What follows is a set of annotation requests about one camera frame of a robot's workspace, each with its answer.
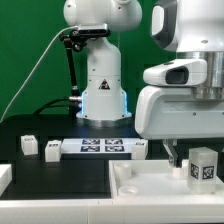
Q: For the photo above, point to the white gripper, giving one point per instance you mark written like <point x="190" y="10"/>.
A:
<point x="173" y="113"/>

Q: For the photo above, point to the white square table top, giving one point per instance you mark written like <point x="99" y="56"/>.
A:
<point x="147" y="178"/>

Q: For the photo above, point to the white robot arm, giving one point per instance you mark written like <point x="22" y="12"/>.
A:
<point x="193" y="29"/>

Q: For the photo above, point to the white left fence block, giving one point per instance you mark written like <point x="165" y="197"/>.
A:
<point x="5" y="176"/>

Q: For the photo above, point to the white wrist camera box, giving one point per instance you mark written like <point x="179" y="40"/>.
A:
<point x="176" y="73"/>

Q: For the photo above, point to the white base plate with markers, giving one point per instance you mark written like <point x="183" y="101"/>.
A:
<point x="97" y="145"/>

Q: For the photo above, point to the white front fence rail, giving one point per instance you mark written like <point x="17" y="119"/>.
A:
<point x="107" y="212"/>

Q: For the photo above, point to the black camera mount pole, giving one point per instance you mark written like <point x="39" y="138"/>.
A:
<point x="75" y="107"/>

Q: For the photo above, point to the grey camera on mount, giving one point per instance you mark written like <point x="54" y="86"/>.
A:
<point x="91" y="30"/>

